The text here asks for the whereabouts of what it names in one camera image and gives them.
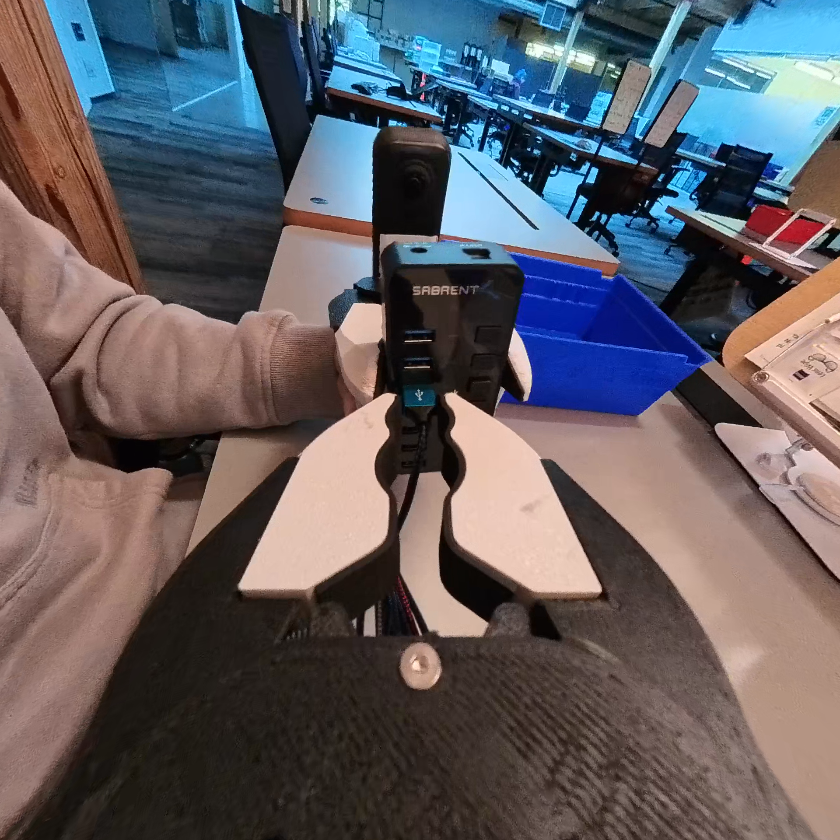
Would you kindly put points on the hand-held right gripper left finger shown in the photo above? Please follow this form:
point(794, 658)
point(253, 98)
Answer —
point(321, 499)

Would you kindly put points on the wooden pillar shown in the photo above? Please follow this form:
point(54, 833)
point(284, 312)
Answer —
point(59, 151)

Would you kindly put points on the blue plastic bin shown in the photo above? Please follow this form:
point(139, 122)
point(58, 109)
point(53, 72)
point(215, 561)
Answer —
point(590, 341)

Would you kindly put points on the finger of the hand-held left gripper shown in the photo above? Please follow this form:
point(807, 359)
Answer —
point(358, 354)
point(518, 367)

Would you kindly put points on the black usb hub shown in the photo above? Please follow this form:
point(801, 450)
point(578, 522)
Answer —
point(453, 328)

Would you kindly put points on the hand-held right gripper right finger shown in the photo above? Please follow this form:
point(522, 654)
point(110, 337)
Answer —
point(518, 505)

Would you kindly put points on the red plastic bin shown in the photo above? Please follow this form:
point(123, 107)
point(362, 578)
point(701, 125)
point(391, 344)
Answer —
point(778, 223)

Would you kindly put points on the person's left forearm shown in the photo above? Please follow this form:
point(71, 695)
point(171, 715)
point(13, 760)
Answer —
point(184, 367)

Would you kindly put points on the person's torso in grey hoodie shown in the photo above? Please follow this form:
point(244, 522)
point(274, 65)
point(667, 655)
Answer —
point(59, 577)

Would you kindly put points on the grey desk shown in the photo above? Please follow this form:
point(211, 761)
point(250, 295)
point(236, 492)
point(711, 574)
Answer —
point(656, 499)

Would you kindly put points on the white printed paper sheet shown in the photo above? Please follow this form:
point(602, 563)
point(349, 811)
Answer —
point(797, 367)

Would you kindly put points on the white desk with orange edge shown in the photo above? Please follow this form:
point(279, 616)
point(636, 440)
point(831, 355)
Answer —
point(472, 197)

